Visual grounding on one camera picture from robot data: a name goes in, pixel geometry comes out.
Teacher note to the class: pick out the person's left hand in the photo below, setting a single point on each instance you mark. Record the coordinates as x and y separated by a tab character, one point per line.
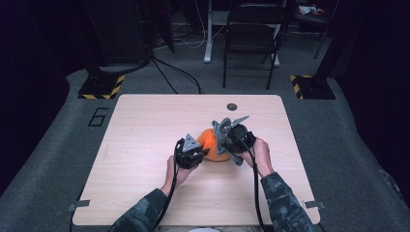
174	177

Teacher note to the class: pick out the grey fluffy cloth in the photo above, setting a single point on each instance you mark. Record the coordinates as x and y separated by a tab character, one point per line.
220	138

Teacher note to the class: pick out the dark curtain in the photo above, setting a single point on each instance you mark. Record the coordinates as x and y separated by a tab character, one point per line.
380	80
25	80

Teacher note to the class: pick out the white desk leg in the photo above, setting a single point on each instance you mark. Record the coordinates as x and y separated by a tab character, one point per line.
208	38
276	61

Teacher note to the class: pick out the dark round table grommet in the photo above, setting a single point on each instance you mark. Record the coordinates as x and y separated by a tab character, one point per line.
232	107

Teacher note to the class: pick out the black equipment cabinet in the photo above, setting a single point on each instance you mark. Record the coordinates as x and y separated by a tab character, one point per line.
122	32

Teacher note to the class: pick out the dark chair with clutter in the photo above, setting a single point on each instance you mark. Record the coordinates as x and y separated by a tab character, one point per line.
309	18

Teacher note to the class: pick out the orange plush toy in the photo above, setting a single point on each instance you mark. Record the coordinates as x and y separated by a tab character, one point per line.
209	145

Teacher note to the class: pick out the grey tape strip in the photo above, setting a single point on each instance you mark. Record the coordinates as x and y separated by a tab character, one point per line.
79	204
314	204

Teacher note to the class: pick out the black folding chair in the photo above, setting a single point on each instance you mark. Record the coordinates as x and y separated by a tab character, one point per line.
254	35

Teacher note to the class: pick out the person's right hand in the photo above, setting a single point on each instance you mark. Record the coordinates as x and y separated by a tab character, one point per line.
264	158

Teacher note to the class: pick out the white and orange clutter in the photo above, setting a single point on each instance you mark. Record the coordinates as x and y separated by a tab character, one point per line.
309	9

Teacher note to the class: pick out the hazard-striped black stand base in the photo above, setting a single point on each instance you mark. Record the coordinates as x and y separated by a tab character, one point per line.
100	87
314	87

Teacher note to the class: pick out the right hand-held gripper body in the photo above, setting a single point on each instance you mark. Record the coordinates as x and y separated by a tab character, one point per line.
241	139

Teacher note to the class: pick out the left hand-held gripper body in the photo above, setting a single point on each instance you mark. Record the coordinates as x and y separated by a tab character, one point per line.
186	155

